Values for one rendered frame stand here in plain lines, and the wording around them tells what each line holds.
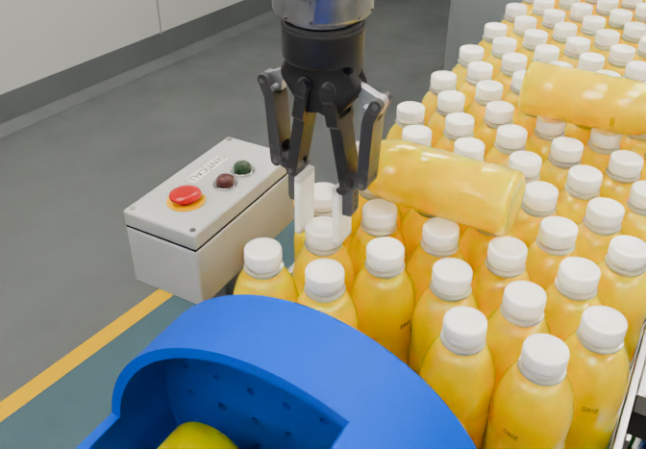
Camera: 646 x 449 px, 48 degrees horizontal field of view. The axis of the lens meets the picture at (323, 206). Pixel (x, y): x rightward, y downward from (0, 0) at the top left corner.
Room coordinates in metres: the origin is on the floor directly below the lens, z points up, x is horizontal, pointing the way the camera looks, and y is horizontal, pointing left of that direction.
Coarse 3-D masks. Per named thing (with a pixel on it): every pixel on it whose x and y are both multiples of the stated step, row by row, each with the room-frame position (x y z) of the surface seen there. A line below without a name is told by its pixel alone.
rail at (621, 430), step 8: (640, 344) 0.57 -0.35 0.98; (640, 352) 0.56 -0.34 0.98; (640, 360) 0.55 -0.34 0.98; (640, 368) 0.54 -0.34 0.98; (632, 376) 0.53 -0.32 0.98; (640, 376) 0.53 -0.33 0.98; (632, 384) 0.51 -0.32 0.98; (632, 392) 0.50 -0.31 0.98; (624, 400) 0.52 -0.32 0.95; (632, 400) 0.49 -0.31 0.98; (624, 408) 0.48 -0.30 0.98; (632, 408) 0.48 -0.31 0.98; (624, 416) 0.47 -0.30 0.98; (624, 424) 0.46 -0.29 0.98; (616, 432) 0.46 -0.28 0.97; (624, 432) 0.45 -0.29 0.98; (616, 440) 0.44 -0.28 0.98; (616, 448) 0.44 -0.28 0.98
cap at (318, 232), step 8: (320, 216) 0.64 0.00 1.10; (328, 216) 0.64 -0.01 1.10; (312, 224) 0.62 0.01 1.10; (320, 224) 0.62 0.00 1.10; (328, 224) 0.62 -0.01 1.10; (312, 232) 0.61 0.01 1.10; (320, 232) 0.61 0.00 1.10; (328, 232) 0.61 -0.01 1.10; (312, 240) 0.61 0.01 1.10; (320, 240) 0.60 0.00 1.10; (328, 240) 0.60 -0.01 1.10; (320, 248) 0.60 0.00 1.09; (328, 248) 0.60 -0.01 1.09
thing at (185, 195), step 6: (180, 186) 0.69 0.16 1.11; (186, 186) 0.69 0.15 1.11; (192, 186) 0.69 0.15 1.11; (174, 192) 0.68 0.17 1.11; (180, 192) 0.67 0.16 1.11; (186, 192) 0.67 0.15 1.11; (192, 192) 0.67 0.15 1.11; (198, 192) 0.68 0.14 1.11; (174, 198) 0.66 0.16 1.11; (180, 198) 0.66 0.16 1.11; (186, 198) 0.66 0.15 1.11; (192, 198) 0.66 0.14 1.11; (198, 198) 0.67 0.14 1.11; (180, 204) 0.66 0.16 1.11; (186, 204) 0.67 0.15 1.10
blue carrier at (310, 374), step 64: (192, 320) 0.36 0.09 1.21; (256, 320) 0.34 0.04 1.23; (320, 320) 0.34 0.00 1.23; (128, 384) 0.36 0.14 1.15; (192, 384) 0.39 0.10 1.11; (256, 384) 0.36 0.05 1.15; (320, 384) 0.29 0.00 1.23; (384, 384) 0.30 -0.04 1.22; (128, 448) 0.36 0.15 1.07; (256, 448) 0.36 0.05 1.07; (320, 448) 0.34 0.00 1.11; (384, 448) 0.26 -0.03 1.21; (448, 448) 0.28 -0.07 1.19
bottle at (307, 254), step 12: (300, 252) 0.62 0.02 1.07; (312, 252) 0.60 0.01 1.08; (324, 252) 0.60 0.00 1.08; (336, 252) 0.61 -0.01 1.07; (300, 264) 0.61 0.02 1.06; (348, 264) 0.61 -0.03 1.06; (300, 276) 0.60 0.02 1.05; (348, 276) 0.60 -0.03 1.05; (300, 288) 0.60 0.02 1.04; (348, 288) 0.60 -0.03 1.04
